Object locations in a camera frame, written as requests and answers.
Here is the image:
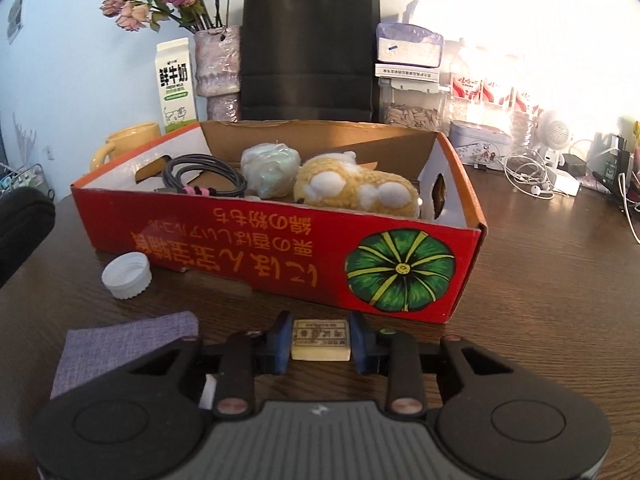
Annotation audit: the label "oval printed tin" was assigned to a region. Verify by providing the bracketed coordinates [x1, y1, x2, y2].
[448, 120, 513, 168]

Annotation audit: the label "purple textured vase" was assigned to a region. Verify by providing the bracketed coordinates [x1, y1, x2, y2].
[194, 25, 242, 123]

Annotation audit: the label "purple grey cloth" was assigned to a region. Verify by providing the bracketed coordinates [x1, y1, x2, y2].
[50, 310, 201, 401]

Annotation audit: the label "white plastic bottle cap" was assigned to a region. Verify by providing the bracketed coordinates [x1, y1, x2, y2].
[101, 252, 152, 300]

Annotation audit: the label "purple tissue pack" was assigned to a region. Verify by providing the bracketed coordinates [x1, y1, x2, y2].
[375, 0, 445, 68]

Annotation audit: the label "white charging cable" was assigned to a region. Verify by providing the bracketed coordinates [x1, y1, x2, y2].
[617, 170, 640, 246]

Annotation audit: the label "black power adapter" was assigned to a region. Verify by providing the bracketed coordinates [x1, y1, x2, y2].
[562, 152, 588, 177]

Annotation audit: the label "pack of water bottles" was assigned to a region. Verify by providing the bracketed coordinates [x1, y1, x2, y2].
[447, 37, 543, 151]

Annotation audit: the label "white robot-shaped speaker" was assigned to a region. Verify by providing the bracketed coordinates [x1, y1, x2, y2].
[532, 109, 576, 166]

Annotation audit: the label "dark green small bottle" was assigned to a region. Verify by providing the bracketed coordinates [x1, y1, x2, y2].
[602, 135, 633, 193]

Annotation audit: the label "white wired earphones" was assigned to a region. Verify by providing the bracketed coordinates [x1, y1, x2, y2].
[502, 150, 556, 198]

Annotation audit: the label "dark navy zip pouch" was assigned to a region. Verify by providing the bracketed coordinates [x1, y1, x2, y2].
[0, 187, 57, 288]

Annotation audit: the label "wire storage rack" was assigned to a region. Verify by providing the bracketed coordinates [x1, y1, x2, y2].
[0, 162, 56, 201]

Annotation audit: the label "pearly white ball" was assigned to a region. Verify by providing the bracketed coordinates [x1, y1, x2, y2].
[240, 142, 302, 200]

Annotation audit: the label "white milk carton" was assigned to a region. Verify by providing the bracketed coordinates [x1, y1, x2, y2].
[156, 37, 198, 135]

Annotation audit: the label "wall picture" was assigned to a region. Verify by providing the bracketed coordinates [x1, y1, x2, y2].
[7, 0, 26, 43]

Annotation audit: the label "red cardboard box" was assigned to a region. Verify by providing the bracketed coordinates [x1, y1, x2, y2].
[70, 120, 488, 325]

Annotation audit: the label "beige eraser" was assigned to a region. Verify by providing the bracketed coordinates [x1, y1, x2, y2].
[291, 317, 351, 362]

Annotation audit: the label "clear container of seeds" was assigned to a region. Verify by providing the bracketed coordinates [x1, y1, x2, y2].
[377, 79, 451, 136]

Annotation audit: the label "black braided cable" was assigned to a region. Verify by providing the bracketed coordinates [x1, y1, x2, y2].
[161, 154, 248, 198]

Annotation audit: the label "white flat box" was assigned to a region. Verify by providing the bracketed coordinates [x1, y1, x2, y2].
[374, 62, 441, 81]

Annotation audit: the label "white and yellow plush toy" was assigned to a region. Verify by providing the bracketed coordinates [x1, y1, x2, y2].
[292, 151, 423, 220]

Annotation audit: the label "black paper bag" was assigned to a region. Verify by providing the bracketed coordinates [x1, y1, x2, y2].
[240, 0, 381, 123]

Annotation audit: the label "yellow mug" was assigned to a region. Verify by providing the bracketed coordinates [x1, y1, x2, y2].
[89, 121, 163, 173]

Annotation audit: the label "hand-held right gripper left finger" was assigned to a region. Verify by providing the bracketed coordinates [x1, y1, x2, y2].
[127, 311, 295, 417]

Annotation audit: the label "white charger block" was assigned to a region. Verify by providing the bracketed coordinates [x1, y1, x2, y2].
[545, 165, 581, 197]

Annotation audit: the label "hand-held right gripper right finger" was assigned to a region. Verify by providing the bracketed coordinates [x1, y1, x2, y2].
[346, 311, 501, 414]

